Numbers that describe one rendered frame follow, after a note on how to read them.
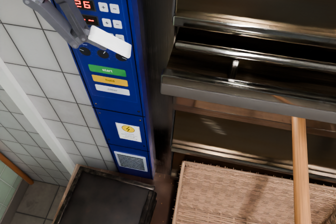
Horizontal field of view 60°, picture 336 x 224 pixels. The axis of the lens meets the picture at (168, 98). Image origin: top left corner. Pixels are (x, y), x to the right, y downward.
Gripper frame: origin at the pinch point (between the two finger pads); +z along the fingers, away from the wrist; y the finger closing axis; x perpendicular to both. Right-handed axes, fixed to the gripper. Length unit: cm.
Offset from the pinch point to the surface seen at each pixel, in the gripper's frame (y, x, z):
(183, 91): 6.2, 4.2, 11.1
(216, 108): 18.9, -12.3, 32.9
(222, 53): -2.1, 1.8, 12.9
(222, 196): 54, -10, 66
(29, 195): 166, -45, 17
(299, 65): -8.2, 4.6, 22.6
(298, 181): 10.1, 9.8, 43.3
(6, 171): 146, -46, -1
